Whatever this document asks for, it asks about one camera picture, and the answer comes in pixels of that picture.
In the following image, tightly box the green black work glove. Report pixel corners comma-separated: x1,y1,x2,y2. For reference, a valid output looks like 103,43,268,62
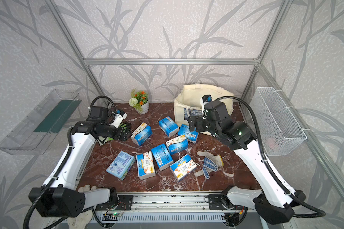
97,136,114,146

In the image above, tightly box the black corrugated left cable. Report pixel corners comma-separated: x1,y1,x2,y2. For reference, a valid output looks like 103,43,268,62
22,95,117,229

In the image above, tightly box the orange floral tissue pack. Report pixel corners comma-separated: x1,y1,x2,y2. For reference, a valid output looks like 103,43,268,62
170,154,197,181

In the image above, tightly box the blue floral tissue pack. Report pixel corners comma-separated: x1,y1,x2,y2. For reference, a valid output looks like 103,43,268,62
131,123,152,147

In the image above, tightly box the light blue wipes pack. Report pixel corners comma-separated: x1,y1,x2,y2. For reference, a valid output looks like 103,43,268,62
106,151,136,180

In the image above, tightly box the beige blue striped glove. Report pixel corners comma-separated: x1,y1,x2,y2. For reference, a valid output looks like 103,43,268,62
194,151,224,179

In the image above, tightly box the blue white tissue pack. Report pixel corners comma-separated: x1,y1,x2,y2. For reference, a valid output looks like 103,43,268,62
165,135,188,155

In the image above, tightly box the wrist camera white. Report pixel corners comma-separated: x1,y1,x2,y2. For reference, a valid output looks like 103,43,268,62
200,94,213,110
110,109,127,128

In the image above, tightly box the blue tissue pack front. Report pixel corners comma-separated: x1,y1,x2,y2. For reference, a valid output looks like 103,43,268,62
136,151,155,180

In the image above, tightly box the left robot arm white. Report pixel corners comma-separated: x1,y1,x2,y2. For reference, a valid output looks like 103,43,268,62
29,121,132,218

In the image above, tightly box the artificial green flower plant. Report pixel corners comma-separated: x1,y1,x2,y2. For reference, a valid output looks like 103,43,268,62
129,88,149,111

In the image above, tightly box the white knit glove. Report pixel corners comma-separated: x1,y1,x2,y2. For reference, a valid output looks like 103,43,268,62
67,184,97,229

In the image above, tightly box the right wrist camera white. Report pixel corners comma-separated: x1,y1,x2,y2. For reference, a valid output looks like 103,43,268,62
200,94,213,110

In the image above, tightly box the clear plastic wall shelf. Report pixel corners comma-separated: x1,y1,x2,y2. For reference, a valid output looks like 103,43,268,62
0,89,82,156

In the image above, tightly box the white wire mesh basket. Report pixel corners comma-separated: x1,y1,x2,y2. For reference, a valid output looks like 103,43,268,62
249,87,307,156

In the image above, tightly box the blue tissue pack near bag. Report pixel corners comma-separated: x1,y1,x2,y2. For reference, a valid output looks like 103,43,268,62
177,124,199,143

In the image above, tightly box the blue tissue pack centre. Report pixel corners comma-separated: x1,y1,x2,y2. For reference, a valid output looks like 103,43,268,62
151,144,174,171

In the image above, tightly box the black corrugated right cable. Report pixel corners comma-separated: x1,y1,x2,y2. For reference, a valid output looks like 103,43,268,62
214,95,327,219

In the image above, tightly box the white ribbed flower pot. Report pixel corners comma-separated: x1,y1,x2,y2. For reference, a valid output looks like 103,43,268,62
138,102,149,114

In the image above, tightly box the cream starry night canvas bag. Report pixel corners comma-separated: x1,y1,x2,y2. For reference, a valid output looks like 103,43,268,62
174,84,234,126

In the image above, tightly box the black corrugated cable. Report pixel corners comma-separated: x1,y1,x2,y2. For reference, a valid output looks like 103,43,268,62
22,95,117,229
214,95,327,219

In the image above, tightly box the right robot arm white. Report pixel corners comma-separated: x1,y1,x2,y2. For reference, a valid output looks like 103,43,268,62
188,95,297,225

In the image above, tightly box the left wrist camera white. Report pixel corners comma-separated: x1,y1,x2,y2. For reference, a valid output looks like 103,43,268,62
110,109,127,128

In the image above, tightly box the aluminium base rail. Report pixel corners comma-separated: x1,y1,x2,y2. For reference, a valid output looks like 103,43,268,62
48,191,261,224

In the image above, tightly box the blue barcode tissue pack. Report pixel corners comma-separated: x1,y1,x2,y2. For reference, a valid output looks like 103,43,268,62
158,116,179,138

